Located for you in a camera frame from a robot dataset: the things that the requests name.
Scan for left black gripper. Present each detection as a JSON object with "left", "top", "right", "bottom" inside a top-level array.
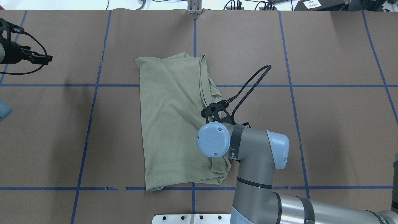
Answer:
[{"left": 0, "top": 18, "right": 53, "bottom": 65}]

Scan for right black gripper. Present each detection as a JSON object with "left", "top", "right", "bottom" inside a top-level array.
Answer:
[{"left": 201, "top": 100, "right": 242, "bottom": 126}]

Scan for olive green long-sleeve shirt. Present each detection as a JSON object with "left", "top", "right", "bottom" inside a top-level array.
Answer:
[{"left": 135, "top": 52, "right": 231, "bottom": 191}]

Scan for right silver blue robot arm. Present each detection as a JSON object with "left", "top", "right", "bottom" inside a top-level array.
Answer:
[{"left": 196, "top": 100, "right": 397, "bottom": 224}]

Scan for grey orange usb hub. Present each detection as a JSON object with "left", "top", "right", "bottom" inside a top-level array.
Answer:
[
  {"left": 223, "top": 0, "right": 244, "bottom": 11},
  {"left": 255, "top": 1, "right": 277, "bottom": 11}
]

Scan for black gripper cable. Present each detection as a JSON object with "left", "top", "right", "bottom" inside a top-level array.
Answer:
[{"left": 224, "top": 65, "right": 272, "bottom": 117}]

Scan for aluminium frame post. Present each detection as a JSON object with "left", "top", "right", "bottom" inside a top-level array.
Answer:
[{"left": 187, "top": 0, "right": 203, "bottom": 15}]

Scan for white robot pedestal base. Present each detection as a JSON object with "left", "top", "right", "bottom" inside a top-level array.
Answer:
[{"left": 152, "top": 213, "right": 231, "bottom": 224}]

